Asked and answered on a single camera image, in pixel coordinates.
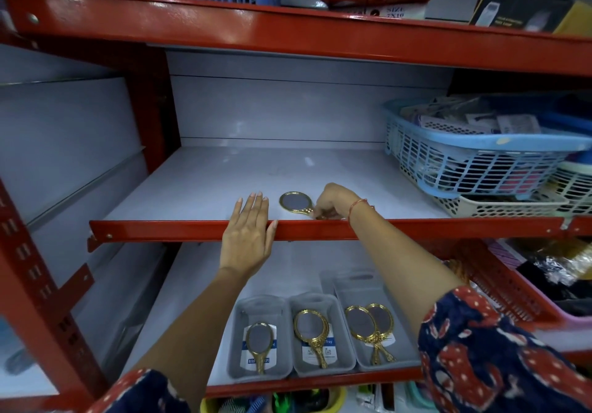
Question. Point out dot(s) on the person's left thumb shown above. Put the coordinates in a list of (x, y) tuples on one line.
[(271, 231)]

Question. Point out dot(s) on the black product box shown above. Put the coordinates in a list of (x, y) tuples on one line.
[(518, 10)]

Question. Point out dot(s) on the blue plastic comb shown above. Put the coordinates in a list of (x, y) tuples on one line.
[(255, 405)]

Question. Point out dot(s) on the person's right hand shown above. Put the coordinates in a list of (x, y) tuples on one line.
[(337, 197)]

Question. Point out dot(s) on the person's right forearm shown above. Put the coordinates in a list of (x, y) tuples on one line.
[(397, 260)]

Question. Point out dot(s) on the pile of packets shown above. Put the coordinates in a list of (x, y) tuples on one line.
[(462, 114)]

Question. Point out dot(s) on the person's left forearm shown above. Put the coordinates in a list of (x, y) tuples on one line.
[(199, 334)]

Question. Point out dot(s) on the red metal shelf rack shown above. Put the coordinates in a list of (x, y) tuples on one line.
[(277, 28)]

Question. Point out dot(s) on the small gold hand mirror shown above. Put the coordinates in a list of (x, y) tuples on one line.
[(292, 201), (312, 329), (259, 341), (383, 320), (360, 325)]

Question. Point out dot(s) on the person's left little finger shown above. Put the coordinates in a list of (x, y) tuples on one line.
[(237, 213)]

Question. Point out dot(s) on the person's right fingers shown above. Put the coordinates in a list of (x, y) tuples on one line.
[(325, 213)]

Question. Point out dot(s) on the person's left middle finger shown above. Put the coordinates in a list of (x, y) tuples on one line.
[(258, 209)]

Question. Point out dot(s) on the white plastic basket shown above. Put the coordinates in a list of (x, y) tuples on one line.
[(576, 186)]

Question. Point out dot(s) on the grey plastic tray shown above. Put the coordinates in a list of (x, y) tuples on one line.
[(402, 334), (240, 334), (342, 357)]

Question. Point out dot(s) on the pink plastic basket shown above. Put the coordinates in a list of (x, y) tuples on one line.
[(559, 312)]

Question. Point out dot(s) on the yellow box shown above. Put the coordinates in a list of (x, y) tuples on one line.
[(578, 21)]

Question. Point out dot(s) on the person's left hand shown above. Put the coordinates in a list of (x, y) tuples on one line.
[(247, 241)]

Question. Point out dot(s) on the red plastic basket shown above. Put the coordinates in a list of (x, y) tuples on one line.
[(504, 287)]

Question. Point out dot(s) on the light blue plastic basket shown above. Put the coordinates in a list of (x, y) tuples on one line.
[(471, 163)]

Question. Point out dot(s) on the silver foil packet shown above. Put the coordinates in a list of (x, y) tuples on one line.
[(557, 269)]

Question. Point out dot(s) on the navy red patterned garment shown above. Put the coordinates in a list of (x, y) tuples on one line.
[(485, 362)]

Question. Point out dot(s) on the cream plastic basket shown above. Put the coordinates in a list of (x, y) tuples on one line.
[(499, 205)]

